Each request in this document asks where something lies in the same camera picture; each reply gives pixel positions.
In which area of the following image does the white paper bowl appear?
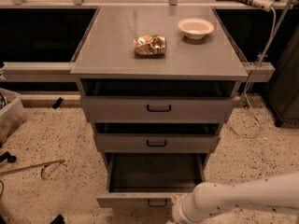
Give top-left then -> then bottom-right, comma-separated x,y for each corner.
178,18 -> 214,40

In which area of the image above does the wooden stick on floor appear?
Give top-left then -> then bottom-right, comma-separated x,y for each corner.
0,159 -> 64,178

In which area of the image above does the grey middle drawer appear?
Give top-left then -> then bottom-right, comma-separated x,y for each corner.
94,123 -> 220,153

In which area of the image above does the grey drawer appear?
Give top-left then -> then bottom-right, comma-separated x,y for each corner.
81,78 -> 235,123
94,123 -> 220,153
97,153 -> 207,208

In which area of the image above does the white power cable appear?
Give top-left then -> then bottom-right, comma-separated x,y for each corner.
228,7 -> 278,139

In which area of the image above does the grey top drawer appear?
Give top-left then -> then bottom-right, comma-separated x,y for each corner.
81,78 -> 235,123

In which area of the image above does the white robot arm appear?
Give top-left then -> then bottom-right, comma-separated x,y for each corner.
172,172 -> 299,224

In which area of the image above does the aluminium frame rail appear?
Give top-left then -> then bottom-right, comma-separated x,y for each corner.
0,62 -> 76,82

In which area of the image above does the crushed golden foil bag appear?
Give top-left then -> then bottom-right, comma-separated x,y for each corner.
134,35 -> 166,56

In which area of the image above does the grey bottom drawer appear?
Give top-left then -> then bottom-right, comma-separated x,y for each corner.
97,153 -> 207,208

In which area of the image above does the dark cabinet at right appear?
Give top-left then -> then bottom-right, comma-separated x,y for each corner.
263,25 -> 299,127

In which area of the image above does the grey metal drawer cabinet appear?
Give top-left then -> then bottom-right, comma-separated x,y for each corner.
70,5 -> 249,170

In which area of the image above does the small black floor block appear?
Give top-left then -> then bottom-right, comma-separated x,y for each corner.
52,97 -> 64,109

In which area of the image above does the clear plastic storage bin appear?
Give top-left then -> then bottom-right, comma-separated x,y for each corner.
0,88 -> 27,144

